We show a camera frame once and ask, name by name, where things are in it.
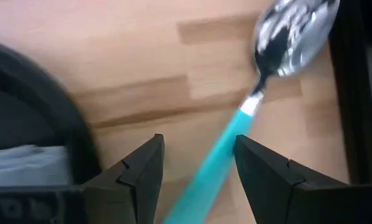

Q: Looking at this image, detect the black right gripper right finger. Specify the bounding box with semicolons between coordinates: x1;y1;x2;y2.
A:
234;134;351;224

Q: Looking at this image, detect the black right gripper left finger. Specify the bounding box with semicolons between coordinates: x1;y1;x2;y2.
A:
82;133;165;224

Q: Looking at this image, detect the teal-handled metal spoon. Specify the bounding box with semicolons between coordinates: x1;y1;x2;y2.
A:
161;0;342;224

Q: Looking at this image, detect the grey cloth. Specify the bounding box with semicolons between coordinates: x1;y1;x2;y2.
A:
0;144;72;188

